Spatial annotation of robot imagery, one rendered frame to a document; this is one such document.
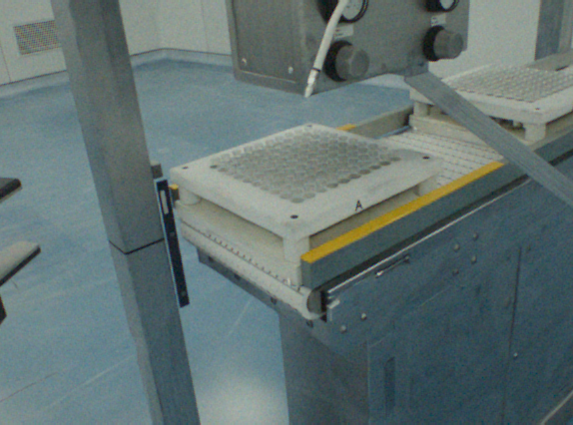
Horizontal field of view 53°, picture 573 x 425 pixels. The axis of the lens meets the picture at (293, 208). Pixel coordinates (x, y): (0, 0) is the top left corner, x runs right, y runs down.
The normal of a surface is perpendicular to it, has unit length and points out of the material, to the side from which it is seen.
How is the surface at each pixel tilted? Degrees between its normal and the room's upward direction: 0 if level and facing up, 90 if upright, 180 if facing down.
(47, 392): 0
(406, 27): 90
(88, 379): 0
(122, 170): 90
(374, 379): 90
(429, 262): 90
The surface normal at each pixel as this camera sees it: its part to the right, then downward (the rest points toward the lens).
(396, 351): 0.64, 0.29
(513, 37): -0.67, 0.36
